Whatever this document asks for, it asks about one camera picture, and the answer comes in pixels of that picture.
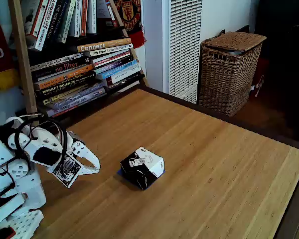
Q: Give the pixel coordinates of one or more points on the black and white cardboard box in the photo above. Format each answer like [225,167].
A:
[142,171]

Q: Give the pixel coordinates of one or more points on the blue tape square target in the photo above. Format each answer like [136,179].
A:
[118,172]

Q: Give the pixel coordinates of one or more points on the black yellow book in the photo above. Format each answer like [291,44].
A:
[49,100]

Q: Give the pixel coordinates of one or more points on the lavender book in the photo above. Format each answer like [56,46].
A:
[89,95]

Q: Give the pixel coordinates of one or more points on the black rocket science book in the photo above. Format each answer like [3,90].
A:
[62,85]

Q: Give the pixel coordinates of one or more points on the black no filter book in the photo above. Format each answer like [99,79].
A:
[64,66]

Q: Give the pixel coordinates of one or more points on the white book serif title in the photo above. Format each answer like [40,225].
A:
[54,61]

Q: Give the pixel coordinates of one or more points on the blue book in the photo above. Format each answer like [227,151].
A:
[119,69]

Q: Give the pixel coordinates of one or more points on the black purple book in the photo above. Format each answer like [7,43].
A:
[114,65]

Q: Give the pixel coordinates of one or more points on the wooden ladder bookshelf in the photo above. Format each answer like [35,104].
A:
[20,49]

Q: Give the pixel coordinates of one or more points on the white red edged book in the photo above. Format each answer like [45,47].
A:
[112,57]

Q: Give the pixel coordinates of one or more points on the red black small device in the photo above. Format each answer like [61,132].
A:
[2,234]

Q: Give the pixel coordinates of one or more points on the white Modern Romance book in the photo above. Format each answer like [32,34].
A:
[109,50]

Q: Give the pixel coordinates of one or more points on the tan Connect book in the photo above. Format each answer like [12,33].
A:
[102,45]

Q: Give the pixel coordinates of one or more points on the white financial life book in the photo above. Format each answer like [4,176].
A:
[43,32]

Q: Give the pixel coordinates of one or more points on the white book red stripe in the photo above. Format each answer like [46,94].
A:
[36,22]

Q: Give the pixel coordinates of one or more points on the black moral animal book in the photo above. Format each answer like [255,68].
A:
[53,22]

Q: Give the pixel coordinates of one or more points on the grey green book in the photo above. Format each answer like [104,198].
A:
[67,22]

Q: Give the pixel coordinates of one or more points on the slim white book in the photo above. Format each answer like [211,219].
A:
[77,22]

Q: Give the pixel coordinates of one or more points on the slim orange book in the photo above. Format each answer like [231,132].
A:
[83,20]

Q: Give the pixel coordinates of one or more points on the white book black label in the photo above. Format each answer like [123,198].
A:
[91,17]

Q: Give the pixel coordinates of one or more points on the red white leaning book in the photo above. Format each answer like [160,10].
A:
[112,13]

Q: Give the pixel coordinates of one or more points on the red black football scarf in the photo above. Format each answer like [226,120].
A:
[129,15]

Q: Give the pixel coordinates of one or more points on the white louvered heater unit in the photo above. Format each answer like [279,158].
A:
[184,49]

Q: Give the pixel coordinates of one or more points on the brown wicker basket with lid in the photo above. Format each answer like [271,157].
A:
[226,74]

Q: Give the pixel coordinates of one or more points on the red bag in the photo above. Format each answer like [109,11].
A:
[261,72]

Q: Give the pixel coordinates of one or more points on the white perforated base plate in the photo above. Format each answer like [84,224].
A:
[25,224]

